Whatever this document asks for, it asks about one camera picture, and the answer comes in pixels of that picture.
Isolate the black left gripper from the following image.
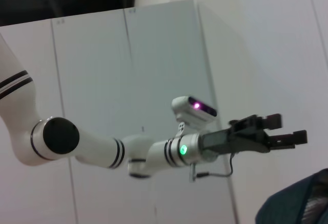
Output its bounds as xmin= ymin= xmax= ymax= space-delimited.
xmin=200 ymin=113 xmax=308 ymax=158

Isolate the dark blue insulated lunch bag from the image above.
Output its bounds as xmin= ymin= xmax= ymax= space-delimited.
xmin=254 ymin=168 xmax=328 ymax=224

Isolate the white cabinet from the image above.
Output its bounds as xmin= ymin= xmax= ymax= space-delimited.
xmin=0 ymin=0 xmax=240 ymax=224

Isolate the grey left gripper cable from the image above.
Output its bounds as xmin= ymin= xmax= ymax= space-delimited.
xmin=196 ymin=152 xmax=235 ymax=179

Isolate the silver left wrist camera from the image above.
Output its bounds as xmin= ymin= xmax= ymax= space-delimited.
xmin=171 ymin=95 xmax=218 ymax=137

